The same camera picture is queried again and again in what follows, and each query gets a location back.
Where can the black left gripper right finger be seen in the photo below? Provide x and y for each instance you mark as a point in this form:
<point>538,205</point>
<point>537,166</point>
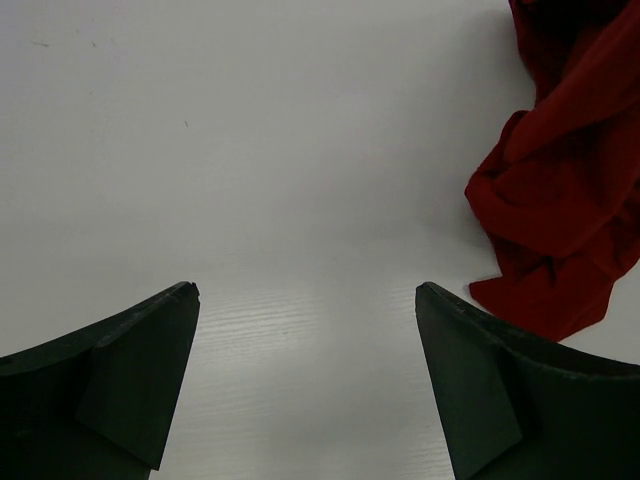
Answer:
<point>514,405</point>

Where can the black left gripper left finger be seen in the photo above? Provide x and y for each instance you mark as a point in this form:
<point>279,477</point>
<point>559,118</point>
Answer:
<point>98,403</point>

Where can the dark red t-shirt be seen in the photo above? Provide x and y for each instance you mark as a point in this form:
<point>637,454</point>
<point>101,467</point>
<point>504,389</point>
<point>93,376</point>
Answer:
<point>558,195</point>

